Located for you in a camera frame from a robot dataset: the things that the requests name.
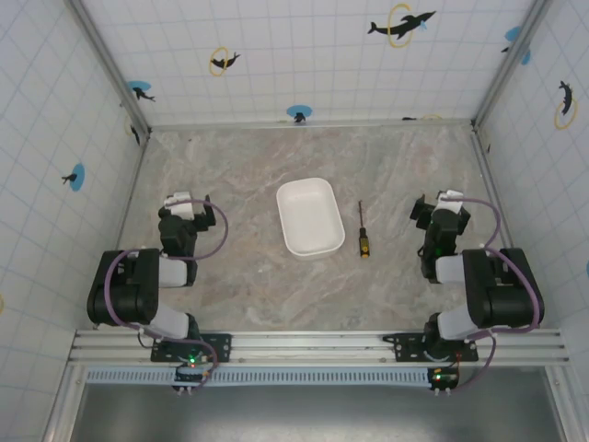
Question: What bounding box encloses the white slotted cable duct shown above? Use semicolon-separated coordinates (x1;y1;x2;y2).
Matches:
85;366;566;387

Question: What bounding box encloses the aluminium frame bar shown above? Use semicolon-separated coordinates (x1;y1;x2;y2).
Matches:
147;117;476;131

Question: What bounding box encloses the aluminium frame post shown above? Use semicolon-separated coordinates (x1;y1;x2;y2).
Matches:
63;0;152;137
470;0;556;131

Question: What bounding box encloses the yellow black handled screwdriver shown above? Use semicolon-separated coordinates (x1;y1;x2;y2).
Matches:
356;199;372;260

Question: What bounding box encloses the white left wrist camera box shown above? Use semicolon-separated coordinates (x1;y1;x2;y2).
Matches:
163;190;204;222

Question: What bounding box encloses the large dolphin yellow ring sticker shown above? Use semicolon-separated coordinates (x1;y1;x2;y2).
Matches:
387;2;437;50

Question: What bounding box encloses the seal on blue circle sticker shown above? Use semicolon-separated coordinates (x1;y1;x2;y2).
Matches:
285;104;314;125
126;80;157;103
61;162;87;192

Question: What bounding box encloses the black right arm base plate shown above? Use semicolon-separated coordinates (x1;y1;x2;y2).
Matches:
382;331;480;363

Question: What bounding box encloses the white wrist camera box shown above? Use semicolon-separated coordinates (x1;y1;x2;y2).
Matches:
434;189;464;215
163;190;204;222

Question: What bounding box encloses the white plastic bin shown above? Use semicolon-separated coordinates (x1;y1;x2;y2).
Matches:
275;177;347;260

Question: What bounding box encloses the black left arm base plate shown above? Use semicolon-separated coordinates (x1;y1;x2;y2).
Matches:
150;331;233;364

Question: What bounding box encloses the grey metal panel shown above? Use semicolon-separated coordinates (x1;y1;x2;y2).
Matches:
68;382;568;442

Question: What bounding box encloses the aluminium mounting rail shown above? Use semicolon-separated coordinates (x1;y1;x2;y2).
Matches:
67;328;571;368

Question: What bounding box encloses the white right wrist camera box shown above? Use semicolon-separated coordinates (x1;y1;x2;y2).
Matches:
434;189;464;215

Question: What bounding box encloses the dolphin with yellow ring sticker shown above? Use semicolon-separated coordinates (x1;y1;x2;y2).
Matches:
209;46;242;77
553;79;580;132

